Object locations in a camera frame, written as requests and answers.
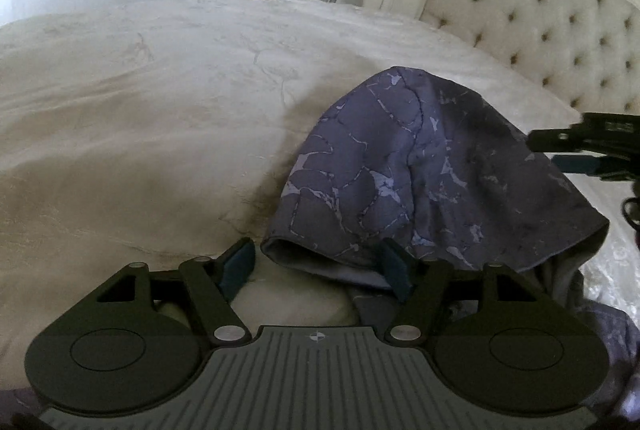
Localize purple marble-pattern hooded jacket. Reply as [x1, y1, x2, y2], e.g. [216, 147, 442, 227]
[262, 68, 639, 427]

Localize cream embroidered bedspread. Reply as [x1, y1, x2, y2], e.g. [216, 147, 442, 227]
[1, 0, 579, 390]

